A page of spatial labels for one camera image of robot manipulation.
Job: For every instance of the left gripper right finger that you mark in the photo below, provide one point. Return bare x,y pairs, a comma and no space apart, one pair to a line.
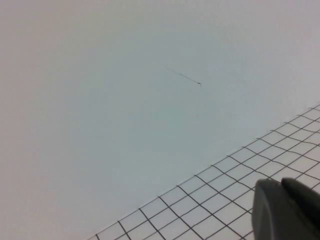
307,215

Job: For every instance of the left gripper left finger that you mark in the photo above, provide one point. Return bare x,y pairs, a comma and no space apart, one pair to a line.
270,215

